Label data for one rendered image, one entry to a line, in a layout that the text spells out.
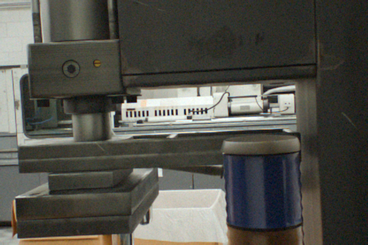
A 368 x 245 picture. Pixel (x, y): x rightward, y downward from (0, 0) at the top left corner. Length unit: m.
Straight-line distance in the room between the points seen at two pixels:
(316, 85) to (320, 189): 0.09
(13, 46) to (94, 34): 7.24
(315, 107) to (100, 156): 0.20
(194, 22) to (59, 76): 0.13
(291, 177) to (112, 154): 0.26
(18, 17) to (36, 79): 7.24
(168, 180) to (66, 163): 4.60
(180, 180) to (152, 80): 4.63
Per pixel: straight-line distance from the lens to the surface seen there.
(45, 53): 0.49
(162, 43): 0.45
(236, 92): 5.55
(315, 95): 0.45
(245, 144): 0.24
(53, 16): 0.50
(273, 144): 0.24
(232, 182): 0.25
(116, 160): 0.48
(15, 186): 5.57
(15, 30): 7.73
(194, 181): 5.05
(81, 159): 0.49
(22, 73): 5.44
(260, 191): 0.24
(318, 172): 0.46
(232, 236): 0.26
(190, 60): 0.44
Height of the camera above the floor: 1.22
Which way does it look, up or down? 3 degrees down
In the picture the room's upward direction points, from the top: 3 degrees counter-clockwise
